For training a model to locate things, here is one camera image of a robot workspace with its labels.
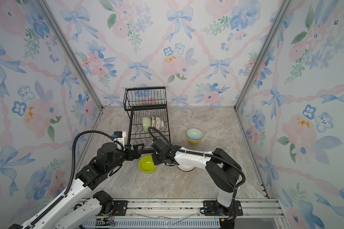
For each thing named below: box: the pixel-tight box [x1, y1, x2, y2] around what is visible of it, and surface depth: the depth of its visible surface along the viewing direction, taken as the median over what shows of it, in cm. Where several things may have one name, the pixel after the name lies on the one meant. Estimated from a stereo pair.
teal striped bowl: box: [186, 127, 204, 143], surface depth 100 cm
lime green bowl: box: [138, 155, 158, 174], surface depth 87 cm
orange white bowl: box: [177, 164, 196, 172], surface depth 82 cm
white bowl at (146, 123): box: [142, 116, 152, 133], surface depth 98 cm
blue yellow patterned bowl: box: [151, 116, 157, 129], surface depth 98 cm
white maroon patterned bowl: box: [157, 117, 162, 131], surface depth 100 cm
